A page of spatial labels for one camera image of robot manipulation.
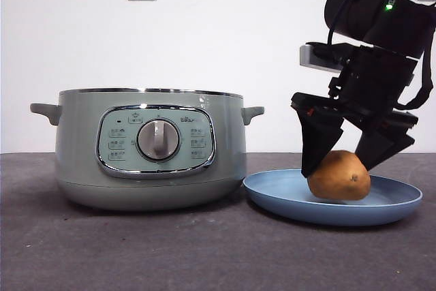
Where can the pale green electric steamer pot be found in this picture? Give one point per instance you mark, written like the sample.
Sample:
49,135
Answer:
81,154

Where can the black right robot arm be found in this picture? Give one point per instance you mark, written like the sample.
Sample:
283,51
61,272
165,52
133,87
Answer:
357,8

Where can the brown potato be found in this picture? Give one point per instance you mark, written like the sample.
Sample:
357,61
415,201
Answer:
340,178

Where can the blue round plate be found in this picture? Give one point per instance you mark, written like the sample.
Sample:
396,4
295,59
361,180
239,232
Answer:
279,199

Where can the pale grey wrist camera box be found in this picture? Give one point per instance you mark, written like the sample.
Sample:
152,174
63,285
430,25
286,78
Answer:
310,56

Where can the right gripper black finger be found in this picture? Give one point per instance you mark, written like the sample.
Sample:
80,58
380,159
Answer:
316,137
381,144

